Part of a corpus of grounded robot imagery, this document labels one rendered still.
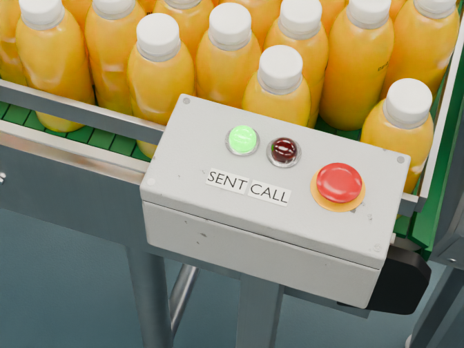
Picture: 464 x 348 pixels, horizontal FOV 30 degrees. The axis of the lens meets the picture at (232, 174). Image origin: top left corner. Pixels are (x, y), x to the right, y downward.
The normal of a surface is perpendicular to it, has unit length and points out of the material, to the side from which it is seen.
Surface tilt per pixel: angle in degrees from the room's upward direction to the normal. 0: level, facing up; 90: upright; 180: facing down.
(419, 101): 0
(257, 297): 90
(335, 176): 0
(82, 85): 90
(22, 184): 90
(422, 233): 30
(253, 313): 90
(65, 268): 0
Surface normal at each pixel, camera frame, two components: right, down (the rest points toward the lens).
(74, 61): 0.81, 0.51
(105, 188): -0.31, 0.81
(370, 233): 0.02, -0.52
